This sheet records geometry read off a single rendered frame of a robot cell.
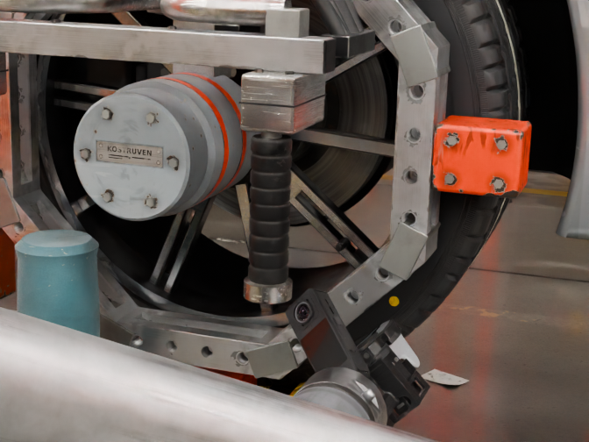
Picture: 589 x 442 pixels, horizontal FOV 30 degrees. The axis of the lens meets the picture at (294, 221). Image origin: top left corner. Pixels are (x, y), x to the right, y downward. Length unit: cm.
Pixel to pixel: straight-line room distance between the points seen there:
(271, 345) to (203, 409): 54
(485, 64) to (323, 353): 35
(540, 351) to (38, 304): 207
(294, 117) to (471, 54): 32
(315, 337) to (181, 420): 45
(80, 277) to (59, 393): 55
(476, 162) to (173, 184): 31
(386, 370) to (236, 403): 43
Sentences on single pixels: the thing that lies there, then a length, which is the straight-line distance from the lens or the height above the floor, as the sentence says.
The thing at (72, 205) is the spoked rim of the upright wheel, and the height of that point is 73.
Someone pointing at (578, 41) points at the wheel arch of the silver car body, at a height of 96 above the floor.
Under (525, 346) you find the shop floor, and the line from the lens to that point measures 311.
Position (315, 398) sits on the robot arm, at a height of 67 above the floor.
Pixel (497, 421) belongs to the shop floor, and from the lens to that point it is 263.
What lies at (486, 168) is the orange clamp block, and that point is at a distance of 113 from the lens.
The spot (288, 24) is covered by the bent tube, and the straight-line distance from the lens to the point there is 96.
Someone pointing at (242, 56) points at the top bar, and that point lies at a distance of 98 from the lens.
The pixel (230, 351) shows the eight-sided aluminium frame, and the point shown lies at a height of 61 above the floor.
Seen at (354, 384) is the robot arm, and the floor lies 66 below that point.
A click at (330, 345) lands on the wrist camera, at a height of 67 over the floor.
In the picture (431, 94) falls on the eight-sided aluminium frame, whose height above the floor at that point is 91.
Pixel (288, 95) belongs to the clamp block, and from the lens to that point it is 93.
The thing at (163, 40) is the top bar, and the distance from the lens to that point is 101.
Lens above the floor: 106
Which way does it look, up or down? 14 degrees down
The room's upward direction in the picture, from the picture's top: 2 degrees clockwise
